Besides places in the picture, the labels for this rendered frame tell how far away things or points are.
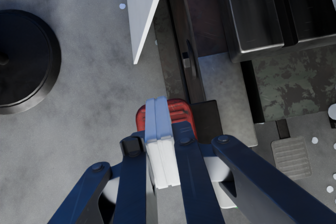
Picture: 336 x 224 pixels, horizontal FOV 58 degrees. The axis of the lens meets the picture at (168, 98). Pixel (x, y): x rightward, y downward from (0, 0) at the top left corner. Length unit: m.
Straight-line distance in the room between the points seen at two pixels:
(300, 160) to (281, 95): 0.55
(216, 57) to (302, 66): 0.12
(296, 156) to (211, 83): 0.58
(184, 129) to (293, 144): 0.81
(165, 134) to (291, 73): 0.33
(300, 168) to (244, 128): 0.56
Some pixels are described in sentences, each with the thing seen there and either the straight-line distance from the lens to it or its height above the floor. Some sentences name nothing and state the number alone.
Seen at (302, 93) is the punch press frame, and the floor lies 0.64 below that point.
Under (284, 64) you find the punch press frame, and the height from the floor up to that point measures 0.64.
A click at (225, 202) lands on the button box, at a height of 0.63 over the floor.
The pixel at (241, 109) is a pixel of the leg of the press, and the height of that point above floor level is 0.64.
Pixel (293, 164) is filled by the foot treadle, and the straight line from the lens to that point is 0.98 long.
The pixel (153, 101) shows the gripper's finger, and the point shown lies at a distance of 0.21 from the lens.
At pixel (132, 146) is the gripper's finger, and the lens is 0.15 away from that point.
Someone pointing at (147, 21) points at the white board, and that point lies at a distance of 0.72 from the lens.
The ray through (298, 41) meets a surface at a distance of 0.41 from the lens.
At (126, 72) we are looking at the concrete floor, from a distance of 1.11.
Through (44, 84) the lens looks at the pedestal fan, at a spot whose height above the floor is 0.03.
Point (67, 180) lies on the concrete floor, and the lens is 1.15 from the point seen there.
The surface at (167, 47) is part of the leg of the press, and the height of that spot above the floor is 0.03.
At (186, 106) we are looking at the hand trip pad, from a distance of 0.31.
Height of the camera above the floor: 1.07
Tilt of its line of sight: 84 degrees down
